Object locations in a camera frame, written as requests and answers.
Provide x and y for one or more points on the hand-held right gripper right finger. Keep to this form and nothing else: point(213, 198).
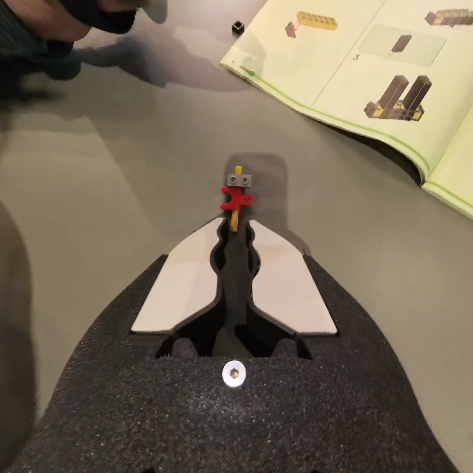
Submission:
point(288, 288)

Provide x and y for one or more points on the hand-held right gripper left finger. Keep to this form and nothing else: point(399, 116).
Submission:
point(181, 284)

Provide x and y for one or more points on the red yellow grey brick assembly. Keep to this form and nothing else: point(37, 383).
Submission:
point(236, 199)

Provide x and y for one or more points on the grey desk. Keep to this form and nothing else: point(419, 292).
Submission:
point(111, 166)

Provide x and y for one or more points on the person's left hand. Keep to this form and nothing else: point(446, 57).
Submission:
point(55, 18)

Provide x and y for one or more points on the small black brick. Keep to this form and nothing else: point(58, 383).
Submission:
point(238, 27)

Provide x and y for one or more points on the pale green instruction booklet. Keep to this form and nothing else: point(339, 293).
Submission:
point(369, 74)

